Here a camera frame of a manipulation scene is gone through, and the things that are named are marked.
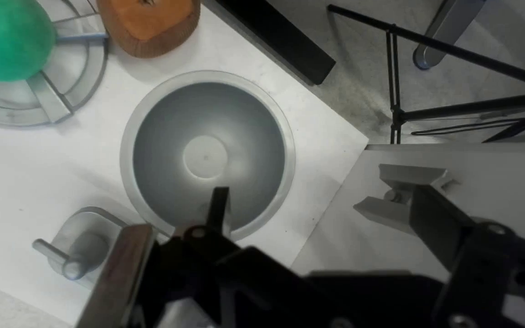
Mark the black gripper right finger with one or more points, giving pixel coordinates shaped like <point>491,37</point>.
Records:
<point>493,274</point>

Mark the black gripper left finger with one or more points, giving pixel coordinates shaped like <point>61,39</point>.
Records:
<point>123,274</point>

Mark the white toy kitchen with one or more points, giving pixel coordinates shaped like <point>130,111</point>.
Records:
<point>26,182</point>

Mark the gray toy sink bowl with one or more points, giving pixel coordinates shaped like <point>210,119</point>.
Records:
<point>205,151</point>

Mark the black tripod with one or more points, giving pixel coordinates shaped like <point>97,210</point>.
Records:
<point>456,110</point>

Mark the gray round plastic rack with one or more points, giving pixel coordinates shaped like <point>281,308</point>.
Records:
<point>46,100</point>

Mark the brown wooden block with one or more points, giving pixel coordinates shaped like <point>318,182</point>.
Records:
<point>146,28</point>

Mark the gray metal leg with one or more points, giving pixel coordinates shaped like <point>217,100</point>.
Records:
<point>445,29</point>

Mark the green toy fruit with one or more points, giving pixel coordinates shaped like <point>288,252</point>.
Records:
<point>8,37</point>

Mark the gray plastic bracket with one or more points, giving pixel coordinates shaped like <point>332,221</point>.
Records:
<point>405,182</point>

